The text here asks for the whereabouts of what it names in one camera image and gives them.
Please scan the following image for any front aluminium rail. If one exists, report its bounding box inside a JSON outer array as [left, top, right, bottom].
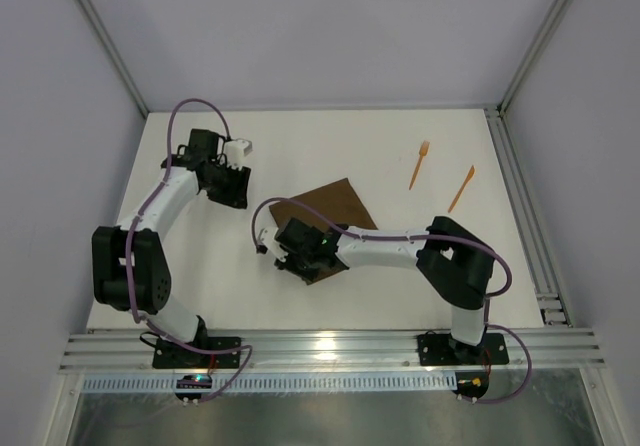
[[60, 327, 605, 373]]

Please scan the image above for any orange plastic knife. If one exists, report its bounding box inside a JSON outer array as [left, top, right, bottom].
[[447, 165, 476, 213]]

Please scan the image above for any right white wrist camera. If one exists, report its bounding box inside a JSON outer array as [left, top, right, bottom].
[[257, 226, 282, 258]]

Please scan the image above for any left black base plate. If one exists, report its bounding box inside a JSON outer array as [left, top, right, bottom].
[[152, 336, 242, 370]]

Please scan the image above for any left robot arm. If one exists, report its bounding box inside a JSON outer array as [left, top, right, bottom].
[[91, 129, 252, 354]]

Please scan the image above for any left controller board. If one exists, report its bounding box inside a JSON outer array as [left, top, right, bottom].
[[174, 373, 213, 406]]

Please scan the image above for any left aluminium frame post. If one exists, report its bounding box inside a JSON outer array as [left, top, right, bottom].
[[73, 0, 150, 118]]

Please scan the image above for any brown cloth napkin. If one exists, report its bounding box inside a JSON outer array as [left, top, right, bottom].
[[269, 178, 377, 277]]

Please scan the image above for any right side aluminium rail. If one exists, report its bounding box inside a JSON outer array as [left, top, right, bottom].
[[484, 106, 574, 328]]

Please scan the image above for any right aluminium frame post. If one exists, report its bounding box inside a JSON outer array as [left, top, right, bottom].
[[497, 0, 574, 116]]

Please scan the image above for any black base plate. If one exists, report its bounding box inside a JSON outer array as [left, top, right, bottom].
[[152, 336, 242, 370], [416, 331, 510, 366]]

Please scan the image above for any aluminium rail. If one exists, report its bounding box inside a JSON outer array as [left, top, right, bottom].
[[60, 327, 605, 373], [484, 106, 574, 328]]

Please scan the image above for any controller board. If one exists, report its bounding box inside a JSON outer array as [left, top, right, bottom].
[[174, 373, 213, 406], [453, 375, 489, 404]]

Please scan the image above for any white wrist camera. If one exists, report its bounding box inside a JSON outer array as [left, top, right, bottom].
[[223, 138, 253, 169], [257, 226, 282, 258]]

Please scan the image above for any orange plastic fork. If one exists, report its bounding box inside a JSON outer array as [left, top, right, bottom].
[[409, 140, 430, 190]]

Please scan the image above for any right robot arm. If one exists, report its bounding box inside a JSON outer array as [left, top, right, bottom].
[[259, 216, 504, 364]]

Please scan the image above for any slotted cable duct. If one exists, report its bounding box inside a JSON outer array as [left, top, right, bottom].
[[81, 370, 456, 394]]

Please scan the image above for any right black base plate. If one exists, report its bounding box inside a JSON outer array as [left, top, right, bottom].
[[416, 331, 510, 366]]

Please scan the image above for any aluminium frame post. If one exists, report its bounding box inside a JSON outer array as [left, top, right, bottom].
[[73, 0, 150, 118], [497, 0, 574, 116]]

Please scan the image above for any right controller board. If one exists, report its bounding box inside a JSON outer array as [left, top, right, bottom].
[[453, 375, 489, 404]]

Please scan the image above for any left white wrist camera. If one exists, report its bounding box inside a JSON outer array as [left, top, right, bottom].
[[223, 138, 253, 169]]

